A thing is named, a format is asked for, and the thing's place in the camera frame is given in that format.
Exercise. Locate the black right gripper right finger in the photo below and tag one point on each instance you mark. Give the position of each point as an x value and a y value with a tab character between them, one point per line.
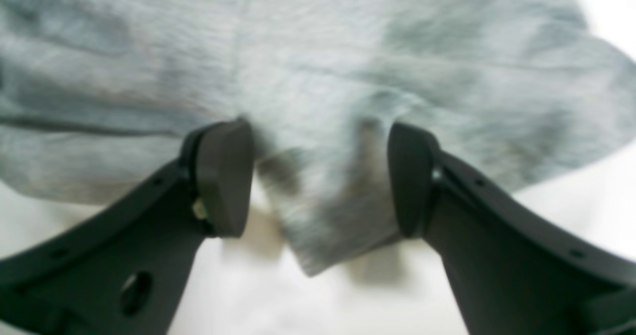
511	271

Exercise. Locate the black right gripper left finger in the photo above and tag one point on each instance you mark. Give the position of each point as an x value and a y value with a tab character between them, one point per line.
124	271

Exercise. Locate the grey T-shirt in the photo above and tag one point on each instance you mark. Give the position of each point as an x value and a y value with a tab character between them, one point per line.
97	94

